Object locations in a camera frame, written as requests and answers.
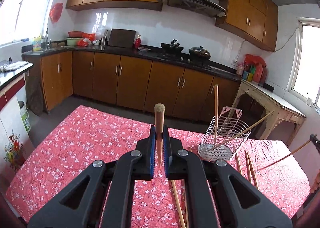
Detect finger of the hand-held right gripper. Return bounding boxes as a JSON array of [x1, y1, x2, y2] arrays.
[[309, 134, 320, 155]]

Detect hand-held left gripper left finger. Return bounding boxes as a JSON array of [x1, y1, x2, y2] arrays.
[[27, 125, 157, 228]]

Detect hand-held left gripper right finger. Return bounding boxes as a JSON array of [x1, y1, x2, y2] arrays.
[[162, 126, 293, 228]]

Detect steel wire chopstick holder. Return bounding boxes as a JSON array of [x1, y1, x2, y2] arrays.
[[198, 107, 251, 162]]

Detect person's right hand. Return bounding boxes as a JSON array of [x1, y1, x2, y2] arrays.
[[309, 165, 320, 193]]

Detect cream wooden side table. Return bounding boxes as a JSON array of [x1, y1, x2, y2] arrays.
[[231, 79, 307, 146]]

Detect wooden kitchen base cabinets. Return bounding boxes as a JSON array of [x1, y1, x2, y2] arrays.
[[22, 46, 241, 122]]

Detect red floral tablecloth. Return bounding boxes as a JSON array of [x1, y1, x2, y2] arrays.
[[5, 104, 310, 228]]

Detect window near side table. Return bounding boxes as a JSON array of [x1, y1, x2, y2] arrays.
[[287, 18, 320, 107]]

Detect black gas stove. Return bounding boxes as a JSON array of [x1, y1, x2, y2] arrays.
[[152, 52, 214, 67]]

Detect red bag on side table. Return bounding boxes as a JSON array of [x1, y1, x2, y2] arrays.
[[244, 54, 267, 69]]

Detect black wok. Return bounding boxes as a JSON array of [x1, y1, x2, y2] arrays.
[[160, 39, 184, 54]]

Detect pot with glass lid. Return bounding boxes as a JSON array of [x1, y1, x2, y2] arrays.
[[189, 46, 212, 61]]

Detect dark wooden cutting board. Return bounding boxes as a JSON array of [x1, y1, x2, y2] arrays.
[[107, 29, 137, 49]]

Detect white paint bucket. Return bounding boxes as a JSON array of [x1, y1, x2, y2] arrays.
[[19, 101, 31, 134]]

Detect white plastic bag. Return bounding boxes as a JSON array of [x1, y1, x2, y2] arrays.
[[96, 26, 111, 39]]

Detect red plastic bag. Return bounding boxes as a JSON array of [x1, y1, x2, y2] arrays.
[[77, 33, 97, 47]]

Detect green basin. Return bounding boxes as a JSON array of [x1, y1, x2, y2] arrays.
[[66, 38, 84, 47]]

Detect white cabinet with flower print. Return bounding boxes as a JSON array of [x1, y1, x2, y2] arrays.
[[0, 78, 35, 177]]

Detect steel faucet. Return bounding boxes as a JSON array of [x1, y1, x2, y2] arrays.
[[45, 28, 52, 50]]

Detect black side counter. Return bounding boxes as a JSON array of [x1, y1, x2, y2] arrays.
[[0, 62, 34, 94]]

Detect white cloth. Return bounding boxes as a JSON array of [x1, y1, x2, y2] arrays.
[[0, 61, 29, 73]]

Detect window near sink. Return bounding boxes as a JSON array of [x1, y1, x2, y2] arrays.
[[0, 0, 62, 47]]

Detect red bag on wall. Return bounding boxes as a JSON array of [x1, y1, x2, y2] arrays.
[[50, 3, 64, 24]]

